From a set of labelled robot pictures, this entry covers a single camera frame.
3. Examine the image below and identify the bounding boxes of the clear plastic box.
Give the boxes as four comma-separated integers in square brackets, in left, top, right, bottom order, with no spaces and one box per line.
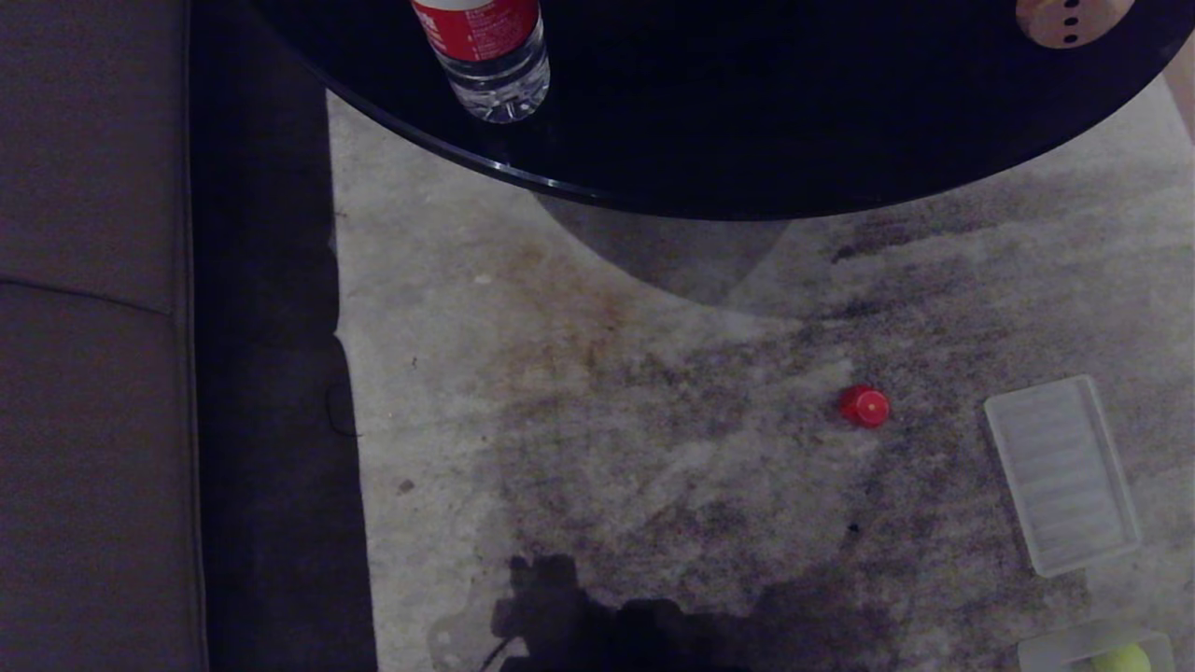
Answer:
[1017,631,1176,672]

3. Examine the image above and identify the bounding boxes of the clear plastic water bottle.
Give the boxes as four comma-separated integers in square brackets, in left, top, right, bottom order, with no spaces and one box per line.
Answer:
[411,0,552,125]

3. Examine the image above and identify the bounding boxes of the round wooden disc with holes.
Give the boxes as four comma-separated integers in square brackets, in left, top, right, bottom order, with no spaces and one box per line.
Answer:
[1015,0,1137,49]

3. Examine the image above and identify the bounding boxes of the yellow-green tennis ball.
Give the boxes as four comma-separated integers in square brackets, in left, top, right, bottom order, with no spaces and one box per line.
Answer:
[1092,643,1155,672]

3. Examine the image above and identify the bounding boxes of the round black glass table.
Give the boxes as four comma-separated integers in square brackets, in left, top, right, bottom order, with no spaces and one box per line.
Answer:
[250,0,1195,222]

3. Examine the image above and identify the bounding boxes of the grey fabric sofa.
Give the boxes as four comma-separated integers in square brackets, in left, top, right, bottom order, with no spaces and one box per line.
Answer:
[0,0,208,672]

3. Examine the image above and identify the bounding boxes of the grey patterned rug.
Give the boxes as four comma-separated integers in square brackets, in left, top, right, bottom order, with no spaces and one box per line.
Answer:
[326,72,1195,672]

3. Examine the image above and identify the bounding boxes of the clear plastic box lid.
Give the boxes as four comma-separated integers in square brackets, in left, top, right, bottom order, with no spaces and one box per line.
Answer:
[983,374,1144,579]

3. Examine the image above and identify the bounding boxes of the red bottle cap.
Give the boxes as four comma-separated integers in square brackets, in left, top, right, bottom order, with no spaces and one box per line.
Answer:
[839,384,892,430]

